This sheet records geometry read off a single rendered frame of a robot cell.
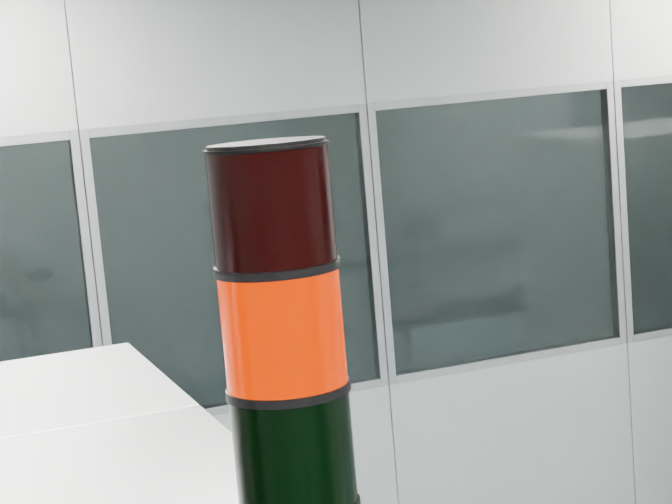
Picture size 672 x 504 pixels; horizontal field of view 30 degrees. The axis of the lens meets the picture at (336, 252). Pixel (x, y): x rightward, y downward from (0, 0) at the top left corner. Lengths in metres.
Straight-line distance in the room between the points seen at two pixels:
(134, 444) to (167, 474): 0.09
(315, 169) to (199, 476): 0.47
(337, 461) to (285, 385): 0.04
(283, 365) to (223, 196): 0.07
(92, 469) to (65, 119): 4.11
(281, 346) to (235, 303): 0.02
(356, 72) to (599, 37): 1.19
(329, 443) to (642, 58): 5.55
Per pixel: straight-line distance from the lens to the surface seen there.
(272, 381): 0.49
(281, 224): 0.47
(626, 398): 6.12
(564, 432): 5.98
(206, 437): 1.01
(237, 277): 0.48
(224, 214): 0.48
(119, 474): 0.94
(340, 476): 0.50
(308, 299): 0.48
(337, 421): 0.50
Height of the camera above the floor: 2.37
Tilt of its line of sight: 8 degrees down
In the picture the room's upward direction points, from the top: 5 degrees counter-clockwise
